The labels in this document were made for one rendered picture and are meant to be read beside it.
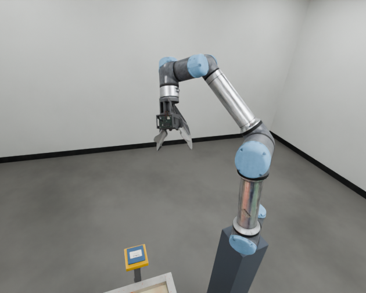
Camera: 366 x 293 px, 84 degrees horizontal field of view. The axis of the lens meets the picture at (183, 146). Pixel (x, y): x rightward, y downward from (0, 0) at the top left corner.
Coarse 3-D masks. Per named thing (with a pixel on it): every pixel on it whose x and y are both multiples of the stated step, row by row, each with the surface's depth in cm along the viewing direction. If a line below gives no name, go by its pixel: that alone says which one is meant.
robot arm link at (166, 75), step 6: (162, 60) 76; (168, 60) 75; (174, 60) 76; (162, 66) 76; (168, 66) 74; (162, 72) 76; (168, 72) 74; (162, 78) 76; (168, 78) 75; (174, 78) 75; (162, 84) 76; (168, 84) 75; (174, 84) 76
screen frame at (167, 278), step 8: (144, 280) 108; (152, 280) 109; (160, 280) 109; (168, 280) 109; (120, 288) 104; (128, 288) 105; (136, 288) 105; (144, 288) 106; (152, 288) 108; (168, 288) 106
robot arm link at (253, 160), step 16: (256, 144) 69; (272, 144) 75; (240, 160) 71; (256, 160) 68; (240, 176) 76; (256, 176) 70; (240, 192) 81; (256, 192) 77; (240, 208) 84; (256, 208) 81; (240, 224) 87; (256, 224) 86; (240, 240) 86; (256, 240) 87
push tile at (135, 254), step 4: (128, 248) 126; (132, 248) 126; (136, 248) 126; (140, 248) 126; (128, 252) 123; (132, 252) 123; (136, 252) 124; (140, 252) 124; (128, 256) 121; (132, 256) 121; (136, 256) 121; (140, 256) 122; (144, 256) 122; (128, 260) 119; (132, 260) 119; (136, 260) 119; (140, 260) 120; (128, 264) 117
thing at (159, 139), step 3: (162, 132) 81; (165, 132) 81; (156, 135) 79; (159, 135) 80; (162, 135) 82; (165, 135) 81; (156, 138) 80; (159, 138) 81; (162, 138) 82; (156, 141) 81; (159, 141) 82; (162, 141) 82; (159, 144) 83; (159, 147) 83
